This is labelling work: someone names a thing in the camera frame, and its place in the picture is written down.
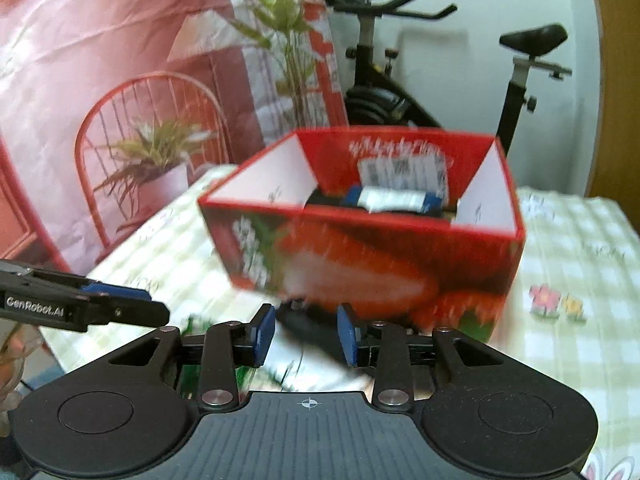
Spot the red printed backdrop cloth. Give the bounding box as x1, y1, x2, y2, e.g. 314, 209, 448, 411
1, 0, 346, 272

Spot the black exercise bike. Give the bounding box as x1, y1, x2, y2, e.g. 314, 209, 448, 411
319, 0, 574, 158

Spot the blue packaged item with label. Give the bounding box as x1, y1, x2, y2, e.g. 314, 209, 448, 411
305, 184, 449, 217

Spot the red strawberry cardboard box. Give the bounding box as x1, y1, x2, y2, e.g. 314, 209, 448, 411
198, 127, 526, 341

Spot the wooden door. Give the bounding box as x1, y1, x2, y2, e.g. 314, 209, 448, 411
589, 0, 639, 207

